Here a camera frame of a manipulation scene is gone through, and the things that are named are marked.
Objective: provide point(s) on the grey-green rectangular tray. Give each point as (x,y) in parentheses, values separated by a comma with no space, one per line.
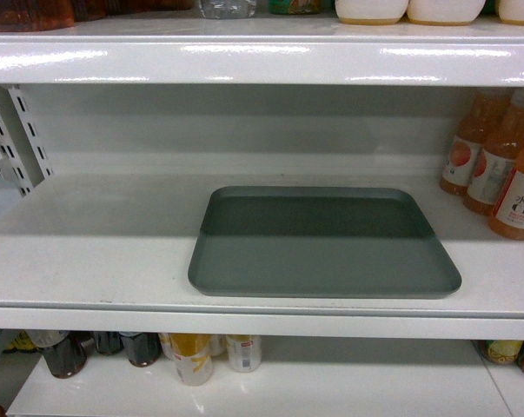
(319,242)

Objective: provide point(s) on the white drink can barcode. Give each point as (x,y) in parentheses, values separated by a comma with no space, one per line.
(244,352)

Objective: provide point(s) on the white middle shelf board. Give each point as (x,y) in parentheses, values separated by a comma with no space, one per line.
(111,252)

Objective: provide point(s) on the white shelf board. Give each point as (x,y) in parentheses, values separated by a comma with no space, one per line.
(297,377)
(111,252)
(186,48)

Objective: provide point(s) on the white upper shelf board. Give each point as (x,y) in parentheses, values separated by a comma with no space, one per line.
(186,48)

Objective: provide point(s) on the yellow white drink can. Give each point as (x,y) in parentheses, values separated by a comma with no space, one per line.
(192,358)

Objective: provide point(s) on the white lower shelf board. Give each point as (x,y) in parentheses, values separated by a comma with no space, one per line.
(297,377)

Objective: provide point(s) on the dark soda bottle right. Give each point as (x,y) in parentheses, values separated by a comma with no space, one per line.
(142,349)

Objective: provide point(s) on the dark soda bottle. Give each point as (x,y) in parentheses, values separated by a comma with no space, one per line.
(142,349)
(62,352)

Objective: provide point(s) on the clear water bottle upper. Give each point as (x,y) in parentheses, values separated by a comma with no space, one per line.
(227,9)

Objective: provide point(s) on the white bottle upper shelf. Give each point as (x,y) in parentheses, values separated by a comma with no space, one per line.
(370,12)

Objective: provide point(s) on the orange juice bottle back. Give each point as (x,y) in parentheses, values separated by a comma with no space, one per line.
(485,114)

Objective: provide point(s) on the orange juice bottle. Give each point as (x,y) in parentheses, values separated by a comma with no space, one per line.
(507,218)
(497,158)
(485,114)

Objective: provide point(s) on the white slotted shelf upright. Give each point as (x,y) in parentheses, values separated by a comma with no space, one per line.
(23,160)

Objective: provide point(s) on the dark soda bottle left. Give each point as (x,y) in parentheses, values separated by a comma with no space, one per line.
(62,352)

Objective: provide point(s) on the orange juice bottle front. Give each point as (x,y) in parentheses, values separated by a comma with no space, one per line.
(507,218)

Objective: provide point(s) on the orange juice bottle middle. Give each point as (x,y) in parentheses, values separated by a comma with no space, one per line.
(497,158)

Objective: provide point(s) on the red-brown packet upper shelf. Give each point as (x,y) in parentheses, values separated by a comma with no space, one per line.
(31,16)

